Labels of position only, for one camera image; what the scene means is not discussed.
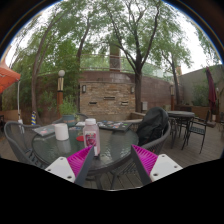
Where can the black laptop with stickers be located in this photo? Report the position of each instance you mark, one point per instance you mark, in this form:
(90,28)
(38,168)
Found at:
(114,125)

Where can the black wall lantern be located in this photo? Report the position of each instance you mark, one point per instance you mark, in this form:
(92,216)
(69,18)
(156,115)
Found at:
(132,89)
(83,88)

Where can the grey laptop with stickers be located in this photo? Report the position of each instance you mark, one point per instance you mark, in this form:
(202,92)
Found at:
(44,130)

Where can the pink drink bottle white cap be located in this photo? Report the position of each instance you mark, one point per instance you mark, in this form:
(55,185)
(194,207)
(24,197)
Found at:
(91,136)

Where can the white ceramic cup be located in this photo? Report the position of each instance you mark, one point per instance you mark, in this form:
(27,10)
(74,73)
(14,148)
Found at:
(61,132)

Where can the orange patio umbrella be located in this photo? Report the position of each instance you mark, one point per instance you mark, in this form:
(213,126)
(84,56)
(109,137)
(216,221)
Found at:
(7,76)

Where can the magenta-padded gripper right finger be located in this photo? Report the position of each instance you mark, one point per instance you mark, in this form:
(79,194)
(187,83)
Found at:
(163,166)

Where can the black backpack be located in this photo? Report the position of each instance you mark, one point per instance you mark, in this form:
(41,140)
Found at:
(152,125)

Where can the black metal chair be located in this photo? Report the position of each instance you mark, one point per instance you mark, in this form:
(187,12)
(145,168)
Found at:
(196,130)

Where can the round dark patio table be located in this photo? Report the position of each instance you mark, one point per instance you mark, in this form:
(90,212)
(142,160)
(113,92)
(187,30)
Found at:
(181,114)

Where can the lamp post with white globe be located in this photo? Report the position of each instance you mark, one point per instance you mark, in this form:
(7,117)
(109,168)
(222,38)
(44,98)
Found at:
(60,86)

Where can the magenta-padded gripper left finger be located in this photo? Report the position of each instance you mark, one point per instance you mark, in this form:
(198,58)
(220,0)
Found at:
(63,168)

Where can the closed maroon umbrella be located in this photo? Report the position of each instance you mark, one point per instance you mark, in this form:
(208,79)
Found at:
(211,90)

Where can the yellow blue striped post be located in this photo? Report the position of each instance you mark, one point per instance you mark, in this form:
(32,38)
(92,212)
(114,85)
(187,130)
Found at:
(33,118)

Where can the potted plant in teal pot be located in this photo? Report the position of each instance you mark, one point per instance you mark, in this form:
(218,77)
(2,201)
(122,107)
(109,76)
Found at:
(68,110)

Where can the colourful sticker sheet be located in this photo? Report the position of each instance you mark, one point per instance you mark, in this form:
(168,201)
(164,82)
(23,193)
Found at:
(76,128)

